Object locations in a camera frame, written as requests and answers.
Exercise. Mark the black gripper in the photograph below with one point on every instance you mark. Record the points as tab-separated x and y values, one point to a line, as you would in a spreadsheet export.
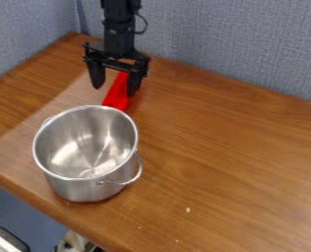
133	62

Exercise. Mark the red rectangular block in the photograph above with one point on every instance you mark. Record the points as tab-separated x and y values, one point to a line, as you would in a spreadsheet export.
117	98

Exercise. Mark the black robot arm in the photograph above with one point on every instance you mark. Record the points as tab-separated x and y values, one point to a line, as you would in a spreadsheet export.
115	53

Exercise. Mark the metal pot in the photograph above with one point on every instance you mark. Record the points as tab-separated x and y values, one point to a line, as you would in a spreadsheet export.
84	150

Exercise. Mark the white object below table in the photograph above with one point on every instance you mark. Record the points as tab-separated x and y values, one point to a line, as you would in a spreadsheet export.
75	243

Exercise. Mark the grey device below table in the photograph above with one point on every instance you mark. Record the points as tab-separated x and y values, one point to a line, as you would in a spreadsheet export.
11	243

